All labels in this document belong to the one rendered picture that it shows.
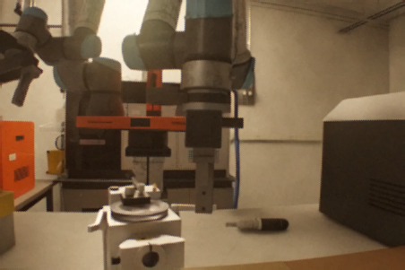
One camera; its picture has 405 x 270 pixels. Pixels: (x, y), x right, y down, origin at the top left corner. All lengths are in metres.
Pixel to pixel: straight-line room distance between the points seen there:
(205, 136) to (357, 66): 4.03
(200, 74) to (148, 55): 0.17
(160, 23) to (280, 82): 3.08
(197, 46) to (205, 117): 0.11
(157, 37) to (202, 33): 0.15
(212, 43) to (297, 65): 3.36
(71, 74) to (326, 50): 3.42
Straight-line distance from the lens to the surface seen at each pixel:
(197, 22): 0.42
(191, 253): 0.52
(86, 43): 0.93
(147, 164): 1.02
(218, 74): 0.40
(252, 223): 0.62
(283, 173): 3.63
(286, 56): 3.70
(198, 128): 0.36
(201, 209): 0.43
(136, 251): 0.36
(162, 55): 0.53
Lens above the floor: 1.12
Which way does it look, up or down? 2 degrees down
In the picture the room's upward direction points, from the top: 1 degrees clockwise
